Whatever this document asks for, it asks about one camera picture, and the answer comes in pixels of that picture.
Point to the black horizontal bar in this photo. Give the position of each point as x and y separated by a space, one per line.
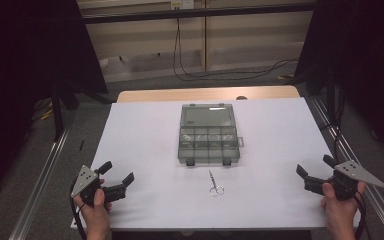
196 13

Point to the aluminium floor rail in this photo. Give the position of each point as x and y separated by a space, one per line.
380 206
40 186

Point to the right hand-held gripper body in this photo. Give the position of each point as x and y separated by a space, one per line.
346 180

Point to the small silver scissors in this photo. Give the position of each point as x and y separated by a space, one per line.
215 186

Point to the small black floor piece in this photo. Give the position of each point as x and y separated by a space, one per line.
81 145

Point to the white table mat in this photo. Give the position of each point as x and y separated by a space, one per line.
146 160

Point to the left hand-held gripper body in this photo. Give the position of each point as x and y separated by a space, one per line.
87 186

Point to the black curtain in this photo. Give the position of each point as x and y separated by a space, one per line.
363 66
30 66

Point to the person's right hand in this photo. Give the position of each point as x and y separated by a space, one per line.
341 213

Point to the clear grey compartment box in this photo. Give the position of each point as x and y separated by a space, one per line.
208 135

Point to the black stand leg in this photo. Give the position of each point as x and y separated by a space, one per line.
57 113

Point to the person's left hand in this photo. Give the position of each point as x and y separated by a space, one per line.
95 213

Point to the white wall socket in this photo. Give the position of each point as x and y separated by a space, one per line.
182 4

